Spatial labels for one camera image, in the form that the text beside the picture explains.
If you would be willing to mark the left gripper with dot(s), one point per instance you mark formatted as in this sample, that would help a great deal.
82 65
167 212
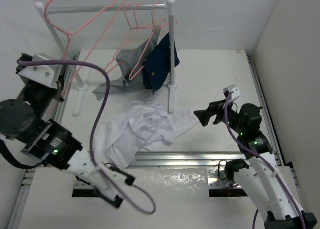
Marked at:
55 89

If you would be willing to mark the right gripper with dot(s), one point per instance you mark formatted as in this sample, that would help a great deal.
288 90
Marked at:
217 108

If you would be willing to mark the white shirt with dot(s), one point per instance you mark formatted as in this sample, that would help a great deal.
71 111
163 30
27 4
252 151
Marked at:
143 125

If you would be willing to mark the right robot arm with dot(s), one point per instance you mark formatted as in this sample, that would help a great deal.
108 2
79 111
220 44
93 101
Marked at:
258 174

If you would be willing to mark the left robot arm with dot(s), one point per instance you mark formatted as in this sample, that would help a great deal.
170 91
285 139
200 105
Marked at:
46 141

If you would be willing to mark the grey shirt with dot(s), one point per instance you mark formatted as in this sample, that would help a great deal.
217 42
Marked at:
129 59

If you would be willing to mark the pink hanger with navy garment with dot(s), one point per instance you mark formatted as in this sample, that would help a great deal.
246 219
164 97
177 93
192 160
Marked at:
163 17

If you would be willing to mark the white clothes rack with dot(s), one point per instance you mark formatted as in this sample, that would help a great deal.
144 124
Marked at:
63 37

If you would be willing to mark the navy denim garment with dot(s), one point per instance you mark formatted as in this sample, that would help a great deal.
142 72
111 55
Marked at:
157 66

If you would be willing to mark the white foam board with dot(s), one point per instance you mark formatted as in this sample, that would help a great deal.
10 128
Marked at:
150 201

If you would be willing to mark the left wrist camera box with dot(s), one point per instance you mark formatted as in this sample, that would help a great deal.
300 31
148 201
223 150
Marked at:
46 75

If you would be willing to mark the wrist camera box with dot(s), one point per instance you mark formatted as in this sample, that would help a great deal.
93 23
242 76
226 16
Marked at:
231 93
46 75

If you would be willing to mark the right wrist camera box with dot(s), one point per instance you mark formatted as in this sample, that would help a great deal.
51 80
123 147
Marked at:
231 93

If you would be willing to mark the aluminium rail frame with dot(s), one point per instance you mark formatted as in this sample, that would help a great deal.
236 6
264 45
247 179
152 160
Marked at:
202 75

